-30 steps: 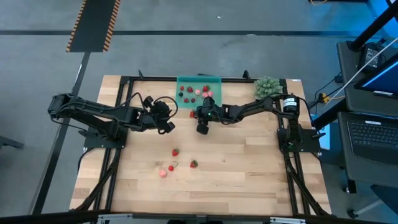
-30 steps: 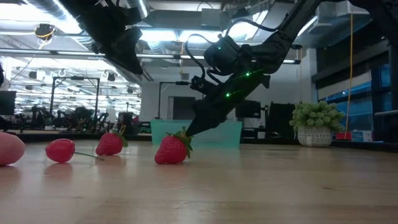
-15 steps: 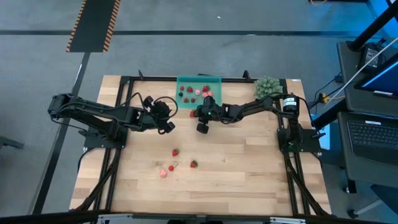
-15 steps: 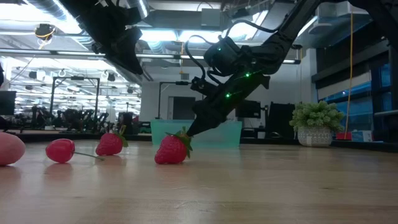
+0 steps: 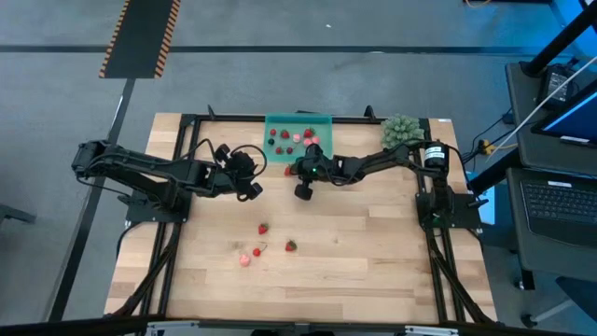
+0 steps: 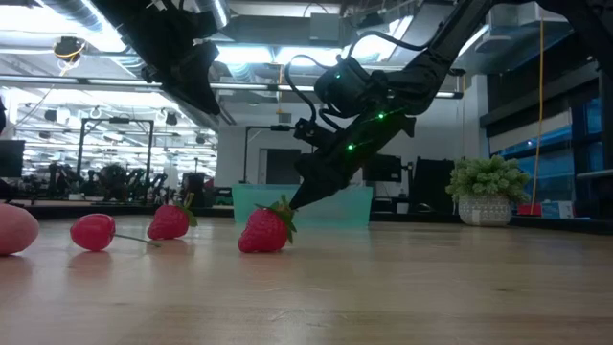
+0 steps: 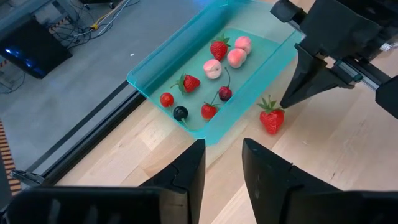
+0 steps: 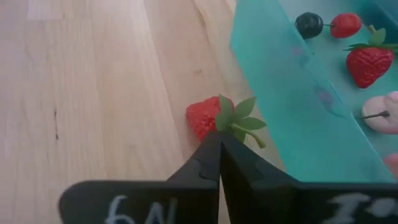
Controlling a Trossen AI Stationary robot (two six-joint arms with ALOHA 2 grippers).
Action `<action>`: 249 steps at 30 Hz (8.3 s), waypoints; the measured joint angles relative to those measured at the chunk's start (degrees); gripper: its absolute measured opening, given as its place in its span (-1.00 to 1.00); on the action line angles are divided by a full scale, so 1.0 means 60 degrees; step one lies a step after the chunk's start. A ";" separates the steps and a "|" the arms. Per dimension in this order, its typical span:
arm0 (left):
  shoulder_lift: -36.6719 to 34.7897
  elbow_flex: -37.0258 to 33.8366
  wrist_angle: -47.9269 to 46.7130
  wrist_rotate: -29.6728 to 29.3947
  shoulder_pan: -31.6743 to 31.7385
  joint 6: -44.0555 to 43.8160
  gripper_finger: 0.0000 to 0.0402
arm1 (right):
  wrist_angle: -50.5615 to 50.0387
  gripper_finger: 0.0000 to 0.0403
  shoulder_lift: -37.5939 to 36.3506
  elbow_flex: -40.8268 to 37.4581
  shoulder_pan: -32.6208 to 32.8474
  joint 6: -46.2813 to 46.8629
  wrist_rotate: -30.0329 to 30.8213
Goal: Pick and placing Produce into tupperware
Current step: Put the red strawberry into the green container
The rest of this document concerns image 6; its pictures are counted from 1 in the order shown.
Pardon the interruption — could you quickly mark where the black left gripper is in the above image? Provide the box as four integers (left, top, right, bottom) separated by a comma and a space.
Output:
93, 0, 226, 116

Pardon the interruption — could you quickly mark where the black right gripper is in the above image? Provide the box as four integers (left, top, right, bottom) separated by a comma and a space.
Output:
288, 110, 418, 211

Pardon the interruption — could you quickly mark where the red plastic strawberry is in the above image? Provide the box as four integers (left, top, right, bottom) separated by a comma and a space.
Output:
237, 194, 299, 255
146, 192, 199, 242

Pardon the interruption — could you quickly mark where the teal translucent plastic container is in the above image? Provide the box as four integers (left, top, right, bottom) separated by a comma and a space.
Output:
232, 184, 374, 229

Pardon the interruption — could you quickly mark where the black rig gantry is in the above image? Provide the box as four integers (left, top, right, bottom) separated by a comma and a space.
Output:
242, 124, 307, 186
76, 116, 155, 193

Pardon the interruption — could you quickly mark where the black monitor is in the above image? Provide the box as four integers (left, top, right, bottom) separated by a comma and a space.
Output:
362, 153, 403, 183
0, 139, 26, 179

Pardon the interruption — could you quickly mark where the black screen back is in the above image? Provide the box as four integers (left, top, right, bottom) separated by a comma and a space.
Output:
412, 156, 456, 215

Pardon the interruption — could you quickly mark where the black ceiling dome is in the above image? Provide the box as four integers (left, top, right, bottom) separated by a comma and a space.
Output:
51, 35, 88, 63

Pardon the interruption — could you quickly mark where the green succulent in white pot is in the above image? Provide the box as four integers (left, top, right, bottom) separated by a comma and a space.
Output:
444, 153, 532, 227

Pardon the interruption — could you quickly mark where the bright red plastic cherry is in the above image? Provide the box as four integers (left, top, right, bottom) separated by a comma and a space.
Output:
70, 213, 162, 253

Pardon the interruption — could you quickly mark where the pink plastic peach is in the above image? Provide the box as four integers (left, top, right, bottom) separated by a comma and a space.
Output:
0, 202, 40, 256

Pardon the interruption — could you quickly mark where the blue and white box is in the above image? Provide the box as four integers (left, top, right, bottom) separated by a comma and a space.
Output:
540, 199, 576, 219

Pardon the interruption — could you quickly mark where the black side desk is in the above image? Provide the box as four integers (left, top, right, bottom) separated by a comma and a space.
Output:
576, 169, 613, 182

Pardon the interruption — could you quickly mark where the black rig pole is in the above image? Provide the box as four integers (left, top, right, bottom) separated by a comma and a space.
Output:
598, 71, 613, 219

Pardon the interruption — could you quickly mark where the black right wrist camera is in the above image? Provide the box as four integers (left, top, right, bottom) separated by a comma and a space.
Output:
313, 54, 392, 121

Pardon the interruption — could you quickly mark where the yellow hanging cable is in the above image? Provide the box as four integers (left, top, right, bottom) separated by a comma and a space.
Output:
529, 16, 547, 205

